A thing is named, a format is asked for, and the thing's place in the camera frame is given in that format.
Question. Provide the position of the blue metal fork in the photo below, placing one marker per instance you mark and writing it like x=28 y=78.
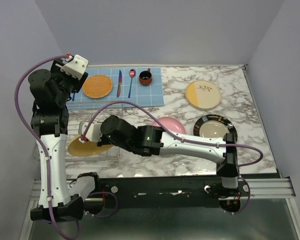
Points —
x=73 y=97

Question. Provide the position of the iridescent rainbow spoon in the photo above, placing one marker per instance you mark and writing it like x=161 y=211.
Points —
x=132 y=74

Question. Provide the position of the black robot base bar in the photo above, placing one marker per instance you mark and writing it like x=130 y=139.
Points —
x=167 y=192

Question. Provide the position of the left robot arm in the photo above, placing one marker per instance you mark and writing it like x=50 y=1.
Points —
x=51 y=89

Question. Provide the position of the blue checked placemat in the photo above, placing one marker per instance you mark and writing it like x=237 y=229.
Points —
x=144 y=96

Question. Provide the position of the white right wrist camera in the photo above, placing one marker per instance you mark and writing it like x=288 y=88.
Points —
x=93 y=134

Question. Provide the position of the aluminium frame rail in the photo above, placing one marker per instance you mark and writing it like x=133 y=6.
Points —
x=268 y=186

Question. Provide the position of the steel wire dish rack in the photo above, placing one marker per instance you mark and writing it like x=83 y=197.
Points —
x=84 y=112

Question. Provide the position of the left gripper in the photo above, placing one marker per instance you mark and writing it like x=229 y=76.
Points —
x=77 y=83

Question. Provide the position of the pink plate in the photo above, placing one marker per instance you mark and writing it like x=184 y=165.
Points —
x=172 y=124

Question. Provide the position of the woven wicker round trivet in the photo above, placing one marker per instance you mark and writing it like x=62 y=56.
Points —
x=97 y=86

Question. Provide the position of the cream and yellow plate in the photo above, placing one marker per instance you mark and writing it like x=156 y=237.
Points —
x=203 y=94

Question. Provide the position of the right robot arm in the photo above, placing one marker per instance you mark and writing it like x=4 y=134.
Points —
x=151 y=140

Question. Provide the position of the orange and black mug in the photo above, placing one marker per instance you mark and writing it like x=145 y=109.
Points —
x=145 y=77

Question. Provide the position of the iridescent rainbow knife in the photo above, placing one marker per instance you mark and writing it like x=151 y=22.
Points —
x=119 y=84

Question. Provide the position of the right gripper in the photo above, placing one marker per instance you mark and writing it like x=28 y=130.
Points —
x=101 y=143

